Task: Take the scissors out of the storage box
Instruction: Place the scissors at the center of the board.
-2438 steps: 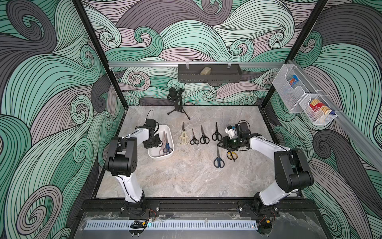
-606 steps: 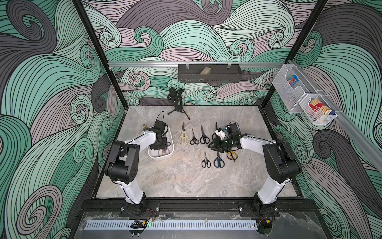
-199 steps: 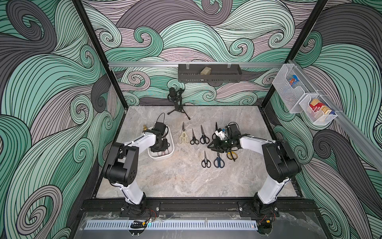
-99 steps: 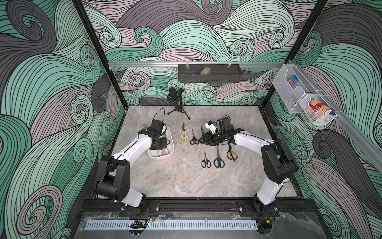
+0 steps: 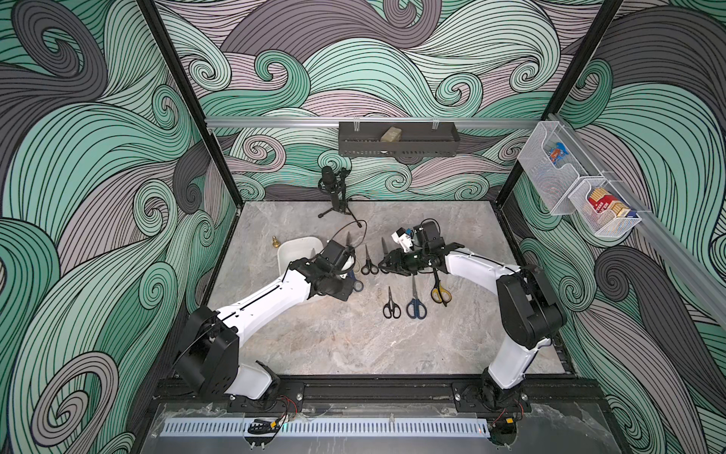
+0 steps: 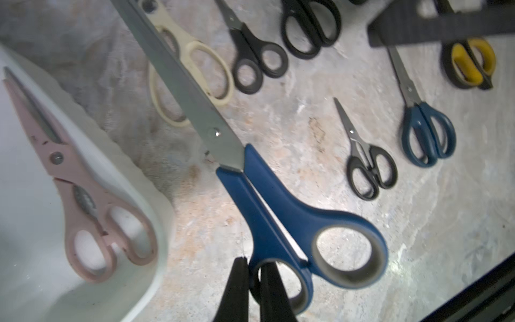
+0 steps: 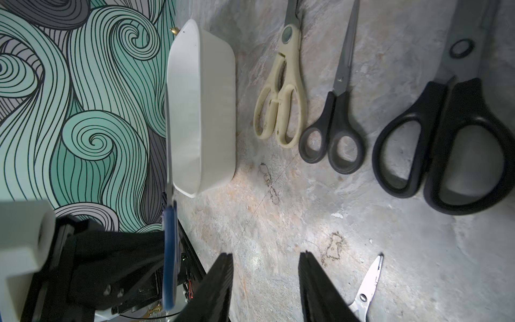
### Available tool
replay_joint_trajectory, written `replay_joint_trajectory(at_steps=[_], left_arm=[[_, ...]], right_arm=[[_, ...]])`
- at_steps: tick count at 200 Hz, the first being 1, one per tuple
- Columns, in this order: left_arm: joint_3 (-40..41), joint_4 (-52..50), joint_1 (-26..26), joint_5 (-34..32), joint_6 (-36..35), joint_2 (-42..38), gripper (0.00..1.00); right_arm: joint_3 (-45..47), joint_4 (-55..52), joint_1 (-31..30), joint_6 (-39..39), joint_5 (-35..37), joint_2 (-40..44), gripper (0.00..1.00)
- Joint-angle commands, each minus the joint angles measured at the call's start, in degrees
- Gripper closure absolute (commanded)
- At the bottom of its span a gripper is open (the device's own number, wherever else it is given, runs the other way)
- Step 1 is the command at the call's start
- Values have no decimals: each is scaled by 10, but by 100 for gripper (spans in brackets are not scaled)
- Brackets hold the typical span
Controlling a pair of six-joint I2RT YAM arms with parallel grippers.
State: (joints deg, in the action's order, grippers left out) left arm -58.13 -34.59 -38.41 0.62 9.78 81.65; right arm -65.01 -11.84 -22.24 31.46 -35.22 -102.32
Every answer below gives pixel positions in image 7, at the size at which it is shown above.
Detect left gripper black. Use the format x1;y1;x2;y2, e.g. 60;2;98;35
21;215;164;321

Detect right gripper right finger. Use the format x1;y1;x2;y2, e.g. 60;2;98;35
299;252;359;321

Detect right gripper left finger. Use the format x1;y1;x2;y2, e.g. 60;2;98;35
174;253;233;322

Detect small black scissors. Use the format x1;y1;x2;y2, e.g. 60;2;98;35
349;253;384;322
299;1;366;174

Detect blue handled scissors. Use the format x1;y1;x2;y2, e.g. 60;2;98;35
162;89;181;311

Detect cream handled scissors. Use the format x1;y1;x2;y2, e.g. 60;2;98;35
253;0;307;149

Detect black medium scissors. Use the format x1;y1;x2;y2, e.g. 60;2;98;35
371;1;514;215

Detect white plastic storage box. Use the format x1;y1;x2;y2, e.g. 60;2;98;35
167;19;236;198

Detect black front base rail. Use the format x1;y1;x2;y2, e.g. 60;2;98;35
177;222;206;303

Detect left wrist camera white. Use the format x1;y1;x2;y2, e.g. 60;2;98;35
1;200;56;321

